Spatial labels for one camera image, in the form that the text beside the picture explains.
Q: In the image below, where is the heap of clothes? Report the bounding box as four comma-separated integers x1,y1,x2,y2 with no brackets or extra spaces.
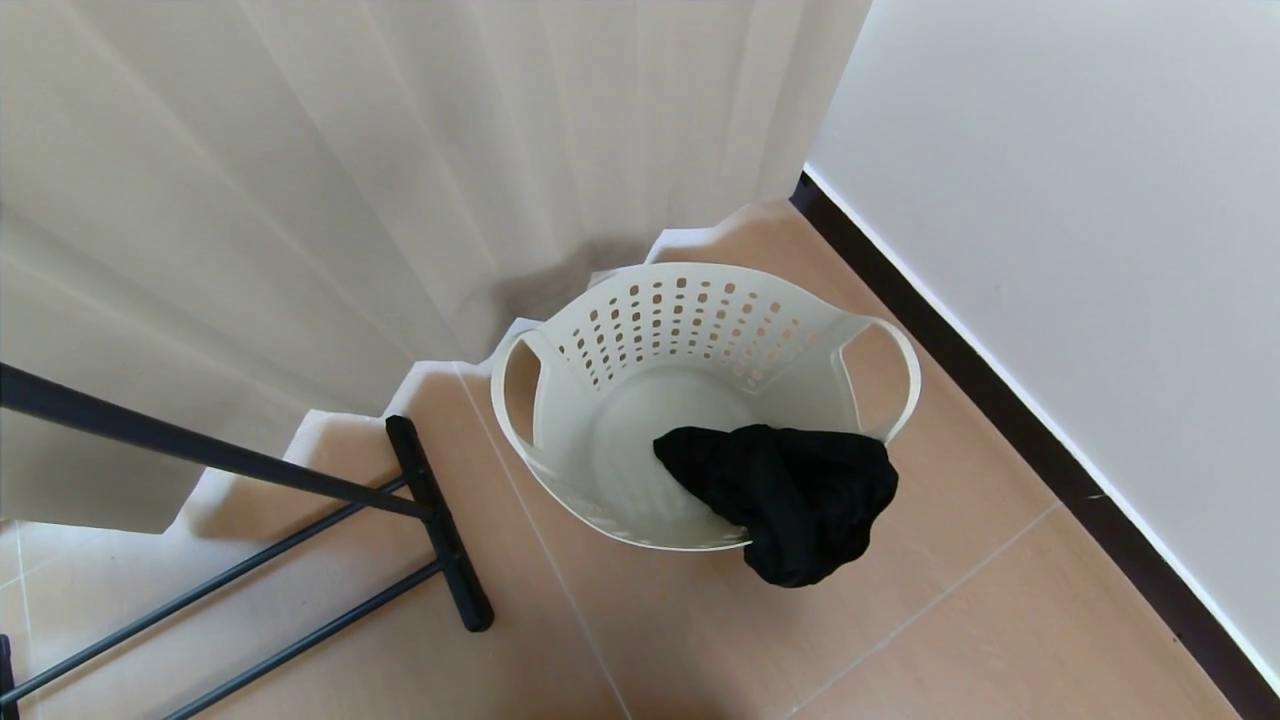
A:
653,424,900,589

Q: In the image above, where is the white laundry basket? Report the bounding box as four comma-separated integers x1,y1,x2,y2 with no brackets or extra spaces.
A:
490,262,922,553

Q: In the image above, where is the black clothes rack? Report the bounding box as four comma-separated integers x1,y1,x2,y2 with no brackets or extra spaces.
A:
0,362,495,720

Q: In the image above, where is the beige curtain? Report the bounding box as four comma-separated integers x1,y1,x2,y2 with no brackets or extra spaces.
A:
0,0,873,534

